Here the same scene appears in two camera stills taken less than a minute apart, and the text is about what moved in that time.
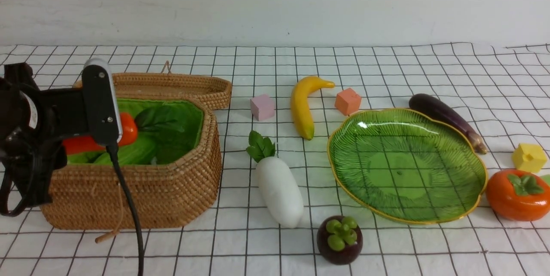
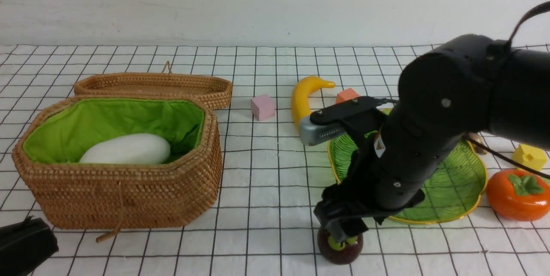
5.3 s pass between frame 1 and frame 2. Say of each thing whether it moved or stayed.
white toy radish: moved
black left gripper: moved
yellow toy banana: stayed
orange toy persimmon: stayed
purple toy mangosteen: stayed
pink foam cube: stayed
